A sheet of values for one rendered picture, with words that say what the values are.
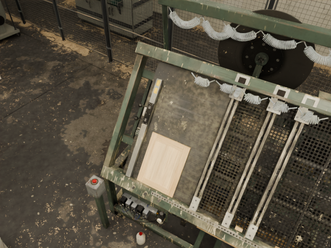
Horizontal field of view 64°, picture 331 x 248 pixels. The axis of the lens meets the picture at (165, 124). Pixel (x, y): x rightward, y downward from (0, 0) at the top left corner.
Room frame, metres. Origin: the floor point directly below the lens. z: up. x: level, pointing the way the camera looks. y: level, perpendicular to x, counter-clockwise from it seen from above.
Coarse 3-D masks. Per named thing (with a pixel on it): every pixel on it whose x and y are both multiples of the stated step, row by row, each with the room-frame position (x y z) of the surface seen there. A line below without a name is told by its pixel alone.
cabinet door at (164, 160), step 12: (156, 144) 1.53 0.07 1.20; (168, 144) 1.51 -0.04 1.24; (180, 144) 1.49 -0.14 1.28; (144, 156) 1.48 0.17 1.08; (156, 156) 1.46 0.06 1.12; (168, 156) 1.44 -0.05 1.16; (180, 156) 1.42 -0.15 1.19; (144, 168) 1.41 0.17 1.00; (156, 168) 1.39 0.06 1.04; (168, 168) 1.37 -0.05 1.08; (180, 168) 1.35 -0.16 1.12; (144, 180) 1.33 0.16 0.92; (156, 180) 1.32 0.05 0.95; (168, 180) 1.30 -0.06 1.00; (168, 192) 1.22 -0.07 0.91
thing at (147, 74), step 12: (144, 72) 2.03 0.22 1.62; (144, 96) 1.90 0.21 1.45; (240, 108) 1.63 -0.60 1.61; (132, 132) 1.70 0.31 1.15; (288, 168) 1.25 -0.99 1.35; (216, 180) 1.26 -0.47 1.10; (252, 192) 1.15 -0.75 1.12; (276, 192) 1.14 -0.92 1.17; (276, 204) 1.06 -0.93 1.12; (324, 228) 0.90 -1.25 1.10
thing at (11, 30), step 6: (0, 6) 5.61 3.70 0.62; (6, 6) 5.49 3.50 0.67; (0, 12) 5.57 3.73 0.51; (0, 18) 5.29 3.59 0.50; (0, 24) 5.25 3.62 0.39; (6, 24) 5.74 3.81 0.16; (0, 30) 5.28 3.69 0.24; (6, 30) 5.45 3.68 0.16; (12, 30) 5.47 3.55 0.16; (18, 30) 5.52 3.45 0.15; (0, 36) 5.16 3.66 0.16; (6, 36) 5.26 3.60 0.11
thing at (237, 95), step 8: (248, 80) 1.65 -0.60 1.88; (240, 88) 1.62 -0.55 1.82; (232, 96) 1.59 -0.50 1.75; (240, 96) 1.58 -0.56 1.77; (232, 104) 1.59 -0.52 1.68; (232, 112) 1.54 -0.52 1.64; (224, 120) 1.51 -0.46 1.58; (224, 128) 1.49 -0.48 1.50; (224, 136) 1.43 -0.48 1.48; (216, 144) 1.40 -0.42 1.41; (216, 152) 1.35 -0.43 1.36; (208, 160) 1.32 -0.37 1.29; (208, 168) 1.28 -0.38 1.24; (208, 176) 1.23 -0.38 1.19; (200, 184) 1.20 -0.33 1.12; (200, 192) 1.15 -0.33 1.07; (192, 200) 1.12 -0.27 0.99; (192, 208) 1.07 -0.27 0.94
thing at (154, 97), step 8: (160, 80) 1.88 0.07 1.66; (160, 88) 1.85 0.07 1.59; (152, 96) 1.80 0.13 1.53; (152, 112) 1.73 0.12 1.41; (144, 128) 1.63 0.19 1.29; (144, 136) 1.61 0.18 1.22; (136, 144) 1.55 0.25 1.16; (136, 152) 1.50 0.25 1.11; (136, 160) 1.47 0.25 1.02; (128, 168) 1.42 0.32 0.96; (128, 176) 1.37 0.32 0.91
